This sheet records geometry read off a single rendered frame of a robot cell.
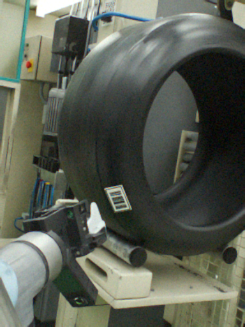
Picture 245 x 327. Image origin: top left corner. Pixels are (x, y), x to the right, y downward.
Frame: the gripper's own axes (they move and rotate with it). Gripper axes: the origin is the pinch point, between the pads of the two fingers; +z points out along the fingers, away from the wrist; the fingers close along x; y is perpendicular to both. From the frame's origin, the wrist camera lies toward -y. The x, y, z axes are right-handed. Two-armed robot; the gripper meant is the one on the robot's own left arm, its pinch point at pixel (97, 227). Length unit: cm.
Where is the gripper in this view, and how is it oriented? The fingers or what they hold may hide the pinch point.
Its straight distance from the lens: 83.9
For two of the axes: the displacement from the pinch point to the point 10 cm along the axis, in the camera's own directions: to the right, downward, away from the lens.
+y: -2.2, -9.7, -0.9
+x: -9.2, 1.7, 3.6
